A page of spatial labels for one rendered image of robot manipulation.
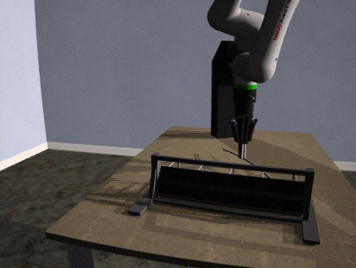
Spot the black metal rack frame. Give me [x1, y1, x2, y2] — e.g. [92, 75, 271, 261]
[128, 152, 320, 246]

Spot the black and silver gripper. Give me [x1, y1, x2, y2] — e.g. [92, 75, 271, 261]
[229, 103, 257, 159]

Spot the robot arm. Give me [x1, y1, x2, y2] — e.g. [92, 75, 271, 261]
[207, 0, 299, 105]

